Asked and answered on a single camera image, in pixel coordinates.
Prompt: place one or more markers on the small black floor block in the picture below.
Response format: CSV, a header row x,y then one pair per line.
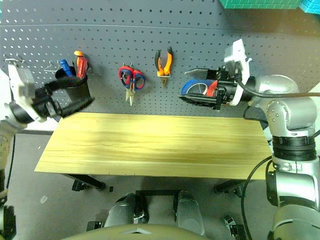
x,y
111,189

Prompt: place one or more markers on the green brick-pattern box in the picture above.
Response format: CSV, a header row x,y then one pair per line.
x,y
260,3

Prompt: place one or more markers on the black floor bracket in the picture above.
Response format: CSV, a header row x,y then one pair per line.
x,y
94,226
235,230

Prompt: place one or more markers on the orange and black screwdriver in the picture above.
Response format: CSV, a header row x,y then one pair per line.
x,y
78,53

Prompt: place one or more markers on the grey metal pegboard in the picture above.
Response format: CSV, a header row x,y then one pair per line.
x,y
160,37

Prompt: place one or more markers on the blue tape roll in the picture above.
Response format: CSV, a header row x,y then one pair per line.
x,y
190,83

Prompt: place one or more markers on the black metal table leg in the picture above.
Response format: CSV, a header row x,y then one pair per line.
x,y
230,186
92,182

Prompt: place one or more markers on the silver floor sticker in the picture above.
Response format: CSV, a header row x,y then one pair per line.
x,y
43,199

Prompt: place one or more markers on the yellow and black pliers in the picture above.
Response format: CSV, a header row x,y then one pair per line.
x,y
168,63

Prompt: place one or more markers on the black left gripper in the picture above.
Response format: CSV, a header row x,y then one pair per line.
x,y
45,102

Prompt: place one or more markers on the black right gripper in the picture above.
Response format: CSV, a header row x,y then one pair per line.
x,y
225,90

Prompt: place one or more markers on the black plastic cup holder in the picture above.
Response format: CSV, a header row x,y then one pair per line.
x,y
77,93

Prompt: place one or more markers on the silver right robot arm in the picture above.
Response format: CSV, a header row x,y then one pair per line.
x,y
287,112

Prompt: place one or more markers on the teal brick-pattern box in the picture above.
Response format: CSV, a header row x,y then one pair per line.
x,y
312,6

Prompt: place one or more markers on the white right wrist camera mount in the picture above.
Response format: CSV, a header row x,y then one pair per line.
x,y
237,52

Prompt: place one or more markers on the grey rounded robot leg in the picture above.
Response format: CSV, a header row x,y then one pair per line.
x,y
120,212
188,212

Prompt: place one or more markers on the red tape roll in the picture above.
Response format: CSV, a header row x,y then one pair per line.
x,y
212,87

